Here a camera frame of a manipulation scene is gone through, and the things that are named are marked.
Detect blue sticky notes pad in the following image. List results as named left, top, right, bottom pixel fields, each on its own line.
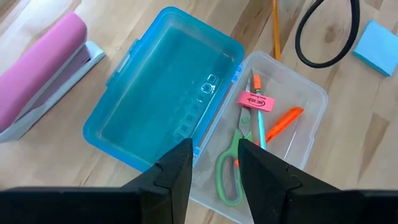
left=352, top=20, right=398, bottom=77

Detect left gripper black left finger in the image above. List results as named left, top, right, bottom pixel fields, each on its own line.
left=121, top=138, right=194, bottom=224

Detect pink rubber eraser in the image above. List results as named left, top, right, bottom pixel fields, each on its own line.
left=236, top=90, right=277, bottom=113

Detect blue-lidded clear pencil box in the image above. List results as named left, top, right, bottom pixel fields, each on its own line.
left=82, top=6, right=329, bottom=224

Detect green-handled scissors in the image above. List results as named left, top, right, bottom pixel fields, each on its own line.
left=215, top=68, right=254, bottom=207

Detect pink and white stapler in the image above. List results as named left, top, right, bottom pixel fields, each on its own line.
left=0, top=11, right=106, bottom=144

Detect yellow pencil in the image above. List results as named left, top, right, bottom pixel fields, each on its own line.
left=272, top=0, right=282, bottom=62

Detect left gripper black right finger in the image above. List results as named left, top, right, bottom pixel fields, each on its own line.
left=238, top=138, right=340, bottom=224

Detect teal pencil with orange end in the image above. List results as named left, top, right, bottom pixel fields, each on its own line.
left=252, top=73, right=267, bottom=150

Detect black right arm cable loop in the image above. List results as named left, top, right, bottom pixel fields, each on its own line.
left=294, top=0, right=361, bottom=69

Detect orange highlighter pen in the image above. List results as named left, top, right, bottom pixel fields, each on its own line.
left=233, top=106, right=305, bottom=168

